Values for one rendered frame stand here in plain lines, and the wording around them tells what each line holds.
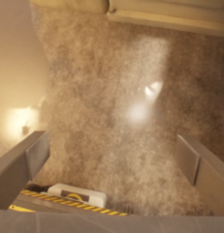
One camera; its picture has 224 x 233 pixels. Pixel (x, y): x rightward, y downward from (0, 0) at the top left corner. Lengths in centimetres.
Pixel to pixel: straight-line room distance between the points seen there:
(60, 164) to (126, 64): 65
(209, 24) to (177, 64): 26
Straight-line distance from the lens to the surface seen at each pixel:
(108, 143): 90
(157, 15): 108
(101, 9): 115
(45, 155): 17
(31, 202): 70
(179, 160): 17
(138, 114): 90
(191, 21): 109
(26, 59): 120
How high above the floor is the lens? 89
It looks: 79 degrees down
